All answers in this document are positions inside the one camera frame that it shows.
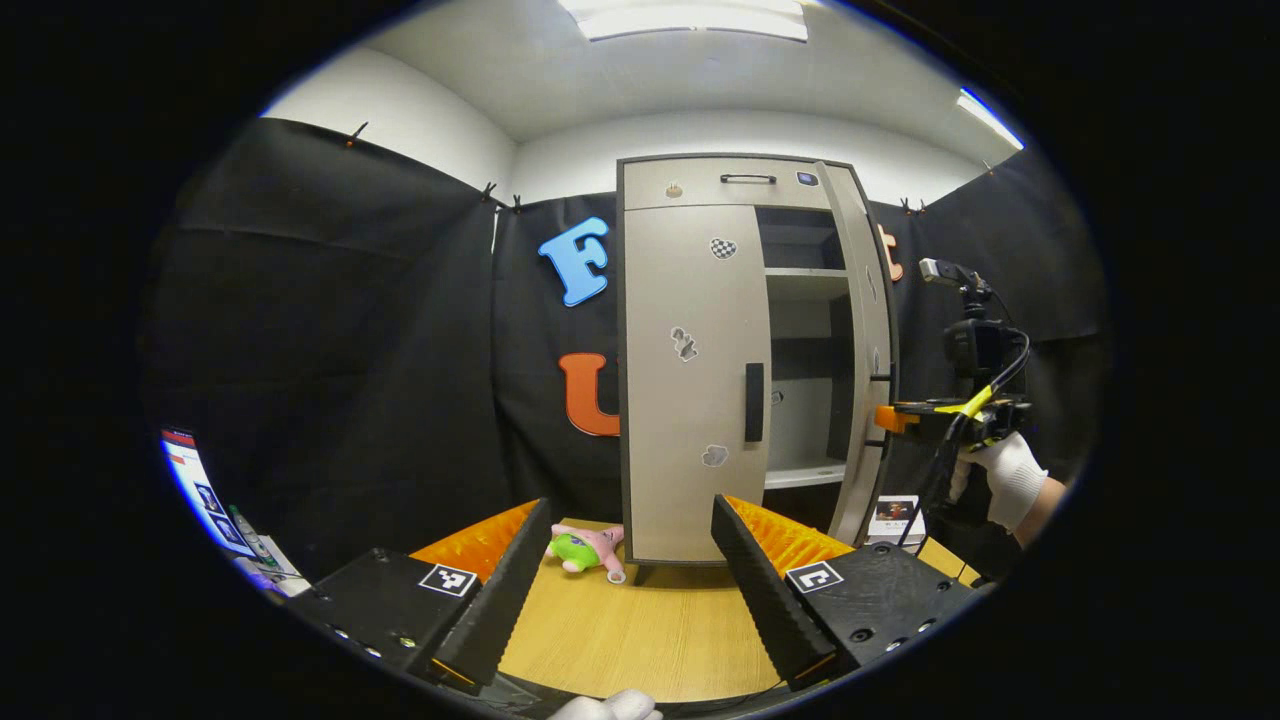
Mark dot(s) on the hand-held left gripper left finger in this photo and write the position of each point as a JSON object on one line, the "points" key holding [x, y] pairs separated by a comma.
{"points": [[500, 600]]}

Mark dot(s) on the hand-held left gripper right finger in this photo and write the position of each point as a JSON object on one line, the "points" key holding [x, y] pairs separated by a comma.
{"points": [[770, 610]]}

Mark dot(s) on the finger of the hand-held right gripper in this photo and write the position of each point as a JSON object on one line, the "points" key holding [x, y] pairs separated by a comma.
{"points": [[893, 418]]}

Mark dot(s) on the grey double-door shoe cabinet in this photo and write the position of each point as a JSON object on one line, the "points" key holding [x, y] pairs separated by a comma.
{"points": [[800, 420]]}

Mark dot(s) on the grey cabinet door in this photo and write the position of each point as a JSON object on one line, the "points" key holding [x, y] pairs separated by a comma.
{"points": [[868, 260], [690, 450]]}

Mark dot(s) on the grey cabinet drawer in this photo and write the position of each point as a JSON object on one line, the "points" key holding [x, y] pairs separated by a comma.
{"points": [[700, 195]]}

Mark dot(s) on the pink and green plush toy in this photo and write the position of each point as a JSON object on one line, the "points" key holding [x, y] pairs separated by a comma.
{"points": [[590, 548]]}

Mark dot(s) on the white photo card box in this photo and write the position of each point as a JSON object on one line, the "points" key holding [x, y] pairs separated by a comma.
{"points": [[895, 522]]}

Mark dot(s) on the narrow ceiling light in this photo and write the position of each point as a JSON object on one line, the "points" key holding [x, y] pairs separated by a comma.
{"points": [[990, 118]]}

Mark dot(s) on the black backdrop cloth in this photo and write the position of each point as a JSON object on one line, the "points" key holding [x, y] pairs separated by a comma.
{"points": [[350, 350]]}

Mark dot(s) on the computer monitor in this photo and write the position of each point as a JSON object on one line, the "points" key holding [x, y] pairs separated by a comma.
{"points": [[205, 490]]}

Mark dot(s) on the large ceiling light panel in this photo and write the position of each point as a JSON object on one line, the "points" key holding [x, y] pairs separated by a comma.
{"points": [[690, 18]]}

